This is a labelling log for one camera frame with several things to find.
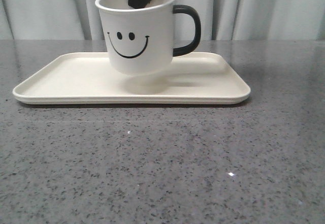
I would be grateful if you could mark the white smiley mug black handle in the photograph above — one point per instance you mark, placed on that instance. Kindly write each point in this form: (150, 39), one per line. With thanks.
(140, 41)

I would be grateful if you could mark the cream rectangular plastic tray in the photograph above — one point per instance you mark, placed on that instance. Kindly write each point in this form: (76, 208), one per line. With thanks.
(89, 78)

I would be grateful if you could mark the grey pleated curtain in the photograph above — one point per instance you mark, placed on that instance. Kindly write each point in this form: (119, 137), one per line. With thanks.
(220, 19)

